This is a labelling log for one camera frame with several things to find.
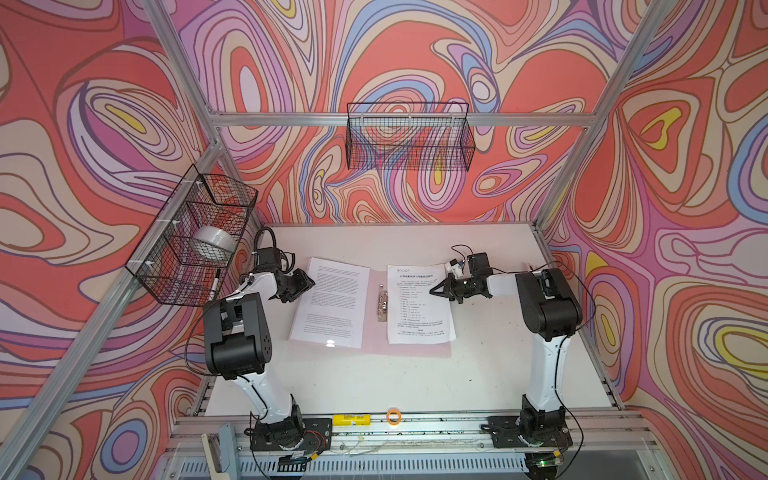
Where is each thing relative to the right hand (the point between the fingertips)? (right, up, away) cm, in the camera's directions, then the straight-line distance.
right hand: (433, 296), depth 100 cm
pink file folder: (-19, -9, -9) cm, 23 cm away
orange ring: (-14, -28, -23) cm, 39 cm away
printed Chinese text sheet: (-6, -5, -5) cm, 9 cm away
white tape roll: (-58, +17, -28) cm, 67 cm away
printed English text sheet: (-33, -4, -5) cm, 34 cm away
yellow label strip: (-25, -28, -26) cm, 45 cm away
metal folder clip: (-17, -2, -4) cm, 18 cm away
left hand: (-40, +5, -3) cm, 41 cm away
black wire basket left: (-61, +17, -31) cm, 71 cm away
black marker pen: (-58, +7, -28) cm, 65 cm away
